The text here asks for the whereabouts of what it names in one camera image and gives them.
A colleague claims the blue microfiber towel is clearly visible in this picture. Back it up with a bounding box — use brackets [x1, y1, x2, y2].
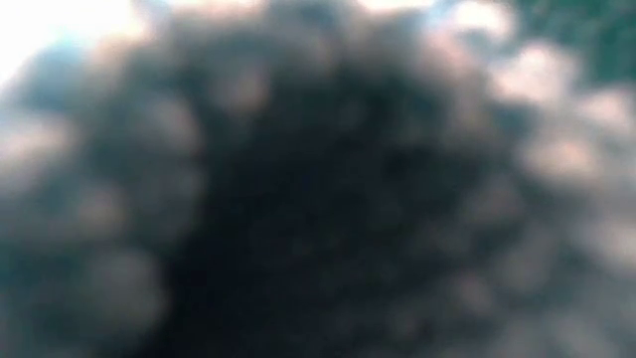
[0, 0, 636, 358]

